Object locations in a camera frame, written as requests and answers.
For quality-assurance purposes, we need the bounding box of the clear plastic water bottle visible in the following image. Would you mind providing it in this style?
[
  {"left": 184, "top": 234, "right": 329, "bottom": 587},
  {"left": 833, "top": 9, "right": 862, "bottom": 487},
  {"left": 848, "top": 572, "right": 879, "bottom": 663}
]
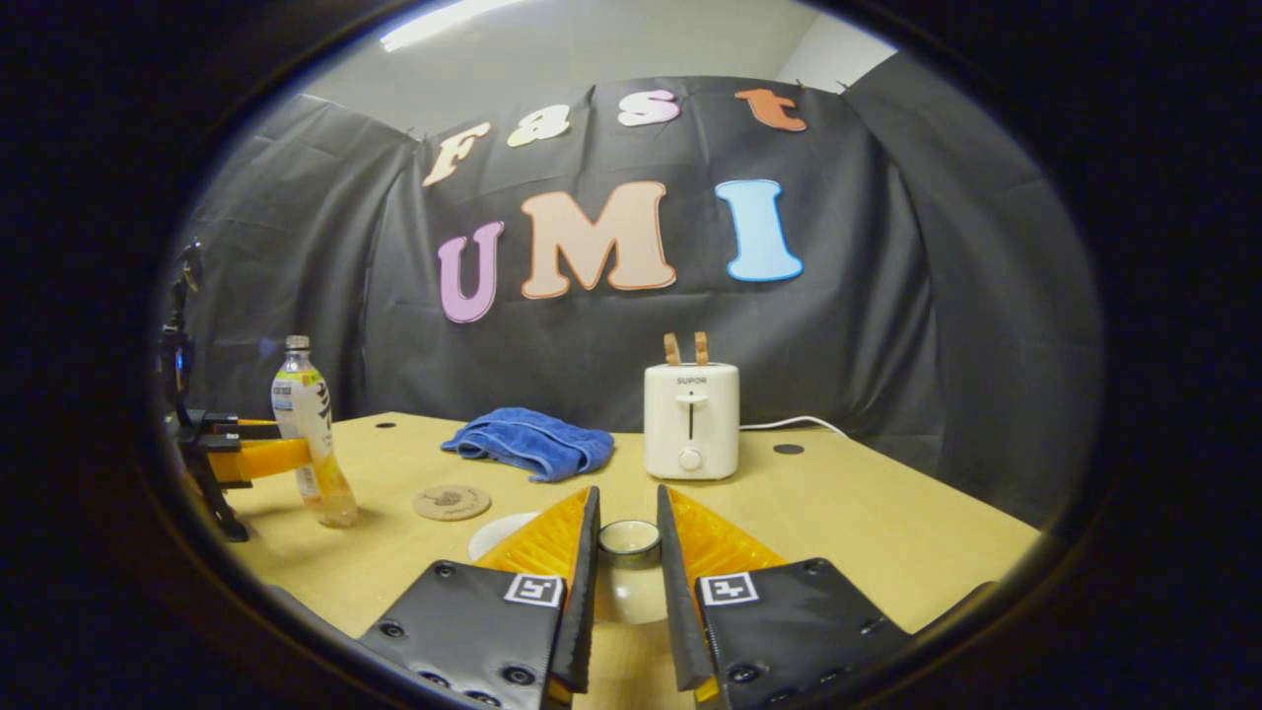
[{"left": 270, "top": 335, "right": 360, "bottom": 529}]

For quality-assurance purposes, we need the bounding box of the blue towel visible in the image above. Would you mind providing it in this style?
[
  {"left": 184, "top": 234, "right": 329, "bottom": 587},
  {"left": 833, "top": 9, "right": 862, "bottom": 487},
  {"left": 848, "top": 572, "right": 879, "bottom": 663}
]
[{"left": 441, "top": 407, "right": 615, "bottom": 483}]

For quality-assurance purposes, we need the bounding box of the white toaster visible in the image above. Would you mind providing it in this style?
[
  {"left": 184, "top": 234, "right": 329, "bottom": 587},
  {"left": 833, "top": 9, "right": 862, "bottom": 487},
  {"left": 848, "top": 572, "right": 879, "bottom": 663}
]
[{"left": 644, "top": 362, "right": 740, "bottom": 481}]

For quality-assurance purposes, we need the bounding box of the round cork coaster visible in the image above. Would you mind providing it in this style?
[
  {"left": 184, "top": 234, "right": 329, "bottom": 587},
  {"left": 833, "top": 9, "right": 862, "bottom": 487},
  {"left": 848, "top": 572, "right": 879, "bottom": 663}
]
[{"left": 412, "top": 483, "right": 492, "bottom": 522}]

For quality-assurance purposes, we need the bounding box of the white saucer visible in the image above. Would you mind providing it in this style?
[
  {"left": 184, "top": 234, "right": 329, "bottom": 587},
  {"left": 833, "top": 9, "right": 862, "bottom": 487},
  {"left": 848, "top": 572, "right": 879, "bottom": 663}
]
[{"left": 468, "top": 511, "right": 541, "bottom": 563}]

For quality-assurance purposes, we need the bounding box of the white power cable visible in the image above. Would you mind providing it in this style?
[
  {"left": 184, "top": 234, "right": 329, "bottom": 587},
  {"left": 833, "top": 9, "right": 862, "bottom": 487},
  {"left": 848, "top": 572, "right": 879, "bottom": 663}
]
[{"left": 738, "top": 415, "right": 851, "bottom": 440}]

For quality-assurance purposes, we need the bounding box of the beige teacup lid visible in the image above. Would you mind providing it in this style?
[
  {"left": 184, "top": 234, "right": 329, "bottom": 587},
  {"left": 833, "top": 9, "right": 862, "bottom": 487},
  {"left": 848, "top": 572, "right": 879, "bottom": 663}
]
[{"left": 592, "top": 520, "right": 676, "bottom": 627}]

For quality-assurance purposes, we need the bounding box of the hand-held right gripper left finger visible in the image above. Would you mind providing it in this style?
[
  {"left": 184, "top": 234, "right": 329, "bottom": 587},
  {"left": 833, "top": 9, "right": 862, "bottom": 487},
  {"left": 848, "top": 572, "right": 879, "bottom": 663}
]
[{"left": 357, "top": 485, "right": 602, "bottom": 710}]

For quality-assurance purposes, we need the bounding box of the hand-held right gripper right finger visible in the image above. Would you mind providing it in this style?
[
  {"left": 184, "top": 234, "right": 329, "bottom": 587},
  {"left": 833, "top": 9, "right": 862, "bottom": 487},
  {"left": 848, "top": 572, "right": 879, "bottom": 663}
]
[{"left": 656, "top": 483, "right": 914, "bottom": 710}]

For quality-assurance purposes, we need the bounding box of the black backdrop cloth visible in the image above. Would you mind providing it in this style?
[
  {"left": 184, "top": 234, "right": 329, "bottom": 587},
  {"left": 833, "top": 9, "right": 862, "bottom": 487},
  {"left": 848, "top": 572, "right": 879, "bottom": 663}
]
[{"left": 163, "top": 54, "right": 1103, "bottom": 529}]

